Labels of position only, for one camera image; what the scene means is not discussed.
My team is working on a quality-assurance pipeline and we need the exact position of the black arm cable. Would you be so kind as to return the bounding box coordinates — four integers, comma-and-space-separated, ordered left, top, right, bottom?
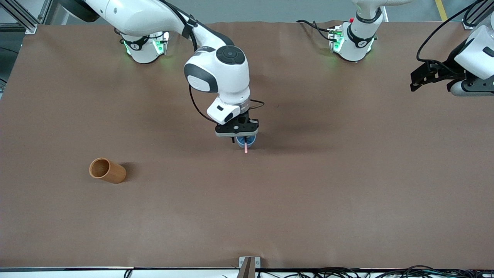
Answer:
188, 84, 265, 125
416, 0, 487, 74

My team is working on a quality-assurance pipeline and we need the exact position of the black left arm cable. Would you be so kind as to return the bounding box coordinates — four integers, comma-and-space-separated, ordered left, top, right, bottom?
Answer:
416, 0, 487, 74

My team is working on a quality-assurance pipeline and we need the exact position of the brown table cloth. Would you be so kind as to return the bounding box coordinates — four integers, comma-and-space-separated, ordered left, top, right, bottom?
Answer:
0, 21, 494, 270

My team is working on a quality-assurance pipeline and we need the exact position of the black cable bundle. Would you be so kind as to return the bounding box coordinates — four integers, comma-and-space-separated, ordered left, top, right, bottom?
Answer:
255, 265, 494, 278

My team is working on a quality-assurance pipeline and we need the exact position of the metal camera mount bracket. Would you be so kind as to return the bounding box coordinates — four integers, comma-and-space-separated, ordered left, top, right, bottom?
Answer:
237, 256, 261, 278

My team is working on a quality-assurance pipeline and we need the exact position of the aluminium frame profile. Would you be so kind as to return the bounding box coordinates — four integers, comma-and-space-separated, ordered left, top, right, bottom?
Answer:
0, 0, 52, 34
462, 0, 489, 31

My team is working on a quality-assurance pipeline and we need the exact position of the black left base cable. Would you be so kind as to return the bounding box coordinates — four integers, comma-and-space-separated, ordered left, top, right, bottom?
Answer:
296, 19, 333, 41

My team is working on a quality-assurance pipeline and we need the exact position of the blue cup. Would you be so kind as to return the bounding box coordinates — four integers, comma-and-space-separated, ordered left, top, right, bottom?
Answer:
236, 134, 257, 149

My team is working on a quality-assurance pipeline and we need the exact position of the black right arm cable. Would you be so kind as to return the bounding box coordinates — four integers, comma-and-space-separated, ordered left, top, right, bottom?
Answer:
188, 84, 265, 125

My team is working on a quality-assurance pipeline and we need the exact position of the brown wooden cup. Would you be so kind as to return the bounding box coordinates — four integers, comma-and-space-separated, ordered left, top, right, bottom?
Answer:
89, 158, 127, 184

